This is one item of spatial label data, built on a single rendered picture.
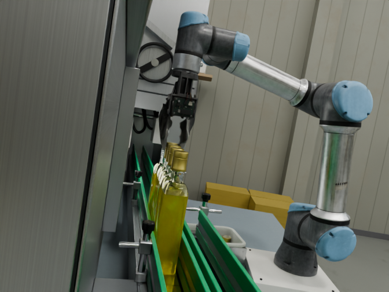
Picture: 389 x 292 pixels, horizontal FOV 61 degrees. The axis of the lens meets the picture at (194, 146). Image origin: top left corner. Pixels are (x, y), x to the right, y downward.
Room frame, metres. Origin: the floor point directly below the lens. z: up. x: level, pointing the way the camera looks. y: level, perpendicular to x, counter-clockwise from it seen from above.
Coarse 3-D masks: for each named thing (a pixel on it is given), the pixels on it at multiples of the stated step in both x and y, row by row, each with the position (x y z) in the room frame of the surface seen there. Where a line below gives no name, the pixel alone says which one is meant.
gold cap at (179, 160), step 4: (176, 152) 0.73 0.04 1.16; (180, 152) 0.72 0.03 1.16; (184, 152) 0.73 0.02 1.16; (176, 156) 0.73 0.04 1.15; (180, 156) 0.72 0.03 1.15; (184, 156) 0.73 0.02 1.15; (172, 160) 0.74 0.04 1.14; (176, 160) 0.72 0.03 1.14; (180, 160) 0.72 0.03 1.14; (184, 160) 0.73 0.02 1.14; (172, 164) 0.73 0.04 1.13; (176, 164) 0.72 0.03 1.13; (180, 164) 0.72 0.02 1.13; (184, 164) 0.73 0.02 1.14; (172, 168) 0.73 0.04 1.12; (176, 168) 0.72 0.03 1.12; (180, 168) 0.72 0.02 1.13; (184, 168) 0.73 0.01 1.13
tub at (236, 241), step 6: (192, 228) 1.21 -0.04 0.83; (216, 228) 1.24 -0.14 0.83; (222, 228) 1.24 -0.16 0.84; (228, 228) 1.25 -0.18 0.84; (222, 234) 1.24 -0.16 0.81; (228, 234) 1.24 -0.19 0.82; (234, 234) 1.20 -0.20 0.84; (234, 240) 1.18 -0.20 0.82; (240, 240) 1.14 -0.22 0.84; (234, 246) 1.08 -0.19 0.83; (240, 246) 1.09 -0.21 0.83
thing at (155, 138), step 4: (156, 120) 1.92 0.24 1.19; (132, 124) 1.91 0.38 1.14; (156, 124) 1.92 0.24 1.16; (132, 128) 1.91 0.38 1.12; (156, 128) 1.92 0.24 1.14; (152, 132) 2.01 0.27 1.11; (156, 132) 1.92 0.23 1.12; (152, 136) 1.97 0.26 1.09; (156, 136) 1.92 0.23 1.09; (152, 140) 1.93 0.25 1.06; (156, 140) 1.92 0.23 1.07
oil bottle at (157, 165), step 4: (156, 164) 0.96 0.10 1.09; (160, 164) 0.95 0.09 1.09; (156, 168) 0.94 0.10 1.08; (156, 172) 0.93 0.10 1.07; (152, 176) 0.97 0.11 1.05; (152, 180) 0.95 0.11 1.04; (152, 184) 0.94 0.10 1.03; (152, 188) 0.94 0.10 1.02; (152, 192) 0.93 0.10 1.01; (152, 196) 0.93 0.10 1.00; (148, 200) 0.97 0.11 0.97; (148, 204) 0.96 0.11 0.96
